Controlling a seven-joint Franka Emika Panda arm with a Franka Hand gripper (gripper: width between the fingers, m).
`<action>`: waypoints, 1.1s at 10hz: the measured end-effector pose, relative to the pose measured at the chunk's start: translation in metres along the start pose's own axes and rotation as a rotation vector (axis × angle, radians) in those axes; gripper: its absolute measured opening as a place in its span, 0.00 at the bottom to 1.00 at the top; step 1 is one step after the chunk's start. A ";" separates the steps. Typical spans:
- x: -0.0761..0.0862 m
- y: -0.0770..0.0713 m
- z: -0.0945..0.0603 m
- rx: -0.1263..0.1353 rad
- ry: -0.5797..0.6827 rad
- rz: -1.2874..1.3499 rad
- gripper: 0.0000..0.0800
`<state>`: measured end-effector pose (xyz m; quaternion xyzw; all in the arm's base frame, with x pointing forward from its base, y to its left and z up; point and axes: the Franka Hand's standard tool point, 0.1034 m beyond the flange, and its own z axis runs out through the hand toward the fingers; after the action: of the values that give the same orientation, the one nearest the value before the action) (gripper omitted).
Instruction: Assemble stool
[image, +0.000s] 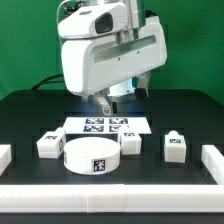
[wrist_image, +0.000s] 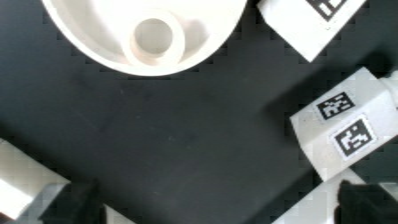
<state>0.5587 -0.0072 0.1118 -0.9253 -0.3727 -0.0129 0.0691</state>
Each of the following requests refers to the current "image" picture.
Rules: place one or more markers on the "white right fence bar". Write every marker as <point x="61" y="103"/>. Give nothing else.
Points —
<point x="214" y="162"/>

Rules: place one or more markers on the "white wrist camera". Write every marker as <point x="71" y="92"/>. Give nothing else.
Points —
<point x="94" y="21"/>

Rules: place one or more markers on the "white left fence bar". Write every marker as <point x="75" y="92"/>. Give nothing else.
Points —
<point x="5" y="157"/>

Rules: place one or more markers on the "paper sheet with markers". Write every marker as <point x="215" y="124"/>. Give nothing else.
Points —
<point x="105" y="125"/>

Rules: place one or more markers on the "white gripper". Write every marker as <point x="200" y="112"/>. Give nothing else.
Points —
<point x="92" y="65"/>

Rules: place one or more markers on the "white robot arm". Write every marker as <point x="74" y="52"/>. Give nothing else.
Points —
<point x="137" y="16"/>

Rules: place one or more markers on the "white fence bar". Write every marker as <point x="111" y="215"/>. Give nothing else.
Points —
<point x="5" y="157"/>
<point x="111" y="198"/>
<point x="214" y="162"/>

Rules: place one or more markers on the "white front fence bar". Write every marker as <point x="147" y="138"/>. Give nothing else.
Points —
<point x="111" y="198"/>

